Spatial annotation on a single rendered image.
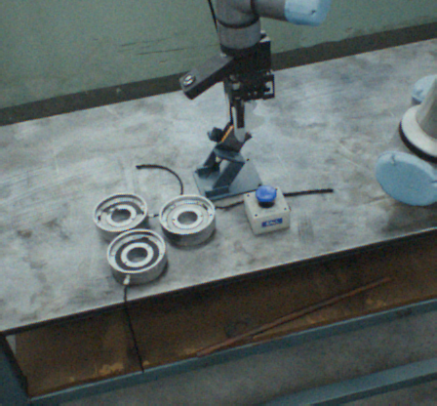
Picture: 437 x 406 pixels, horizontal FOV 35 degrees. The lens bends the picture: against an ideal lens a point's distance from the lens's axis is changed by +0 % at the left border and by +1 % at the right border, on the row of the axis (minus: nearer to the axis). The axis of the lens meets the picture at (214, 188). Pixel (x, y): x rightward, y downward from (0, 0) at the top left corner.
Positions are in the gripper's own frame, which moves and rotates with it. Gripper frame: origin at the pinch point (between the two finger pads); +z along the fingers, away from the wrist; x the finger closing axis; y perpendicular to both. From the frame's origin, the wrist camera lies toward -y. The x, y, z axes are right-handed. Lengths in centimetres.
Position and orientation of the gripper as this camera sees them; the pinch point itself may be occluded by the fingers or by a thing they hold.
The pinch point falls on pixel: (235, 132)
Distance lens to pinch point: 135.8
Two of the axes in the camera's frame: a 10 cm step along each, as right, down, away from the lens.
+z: 0.8, 7.3, 6.8
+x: -2.5, -6.4, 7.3
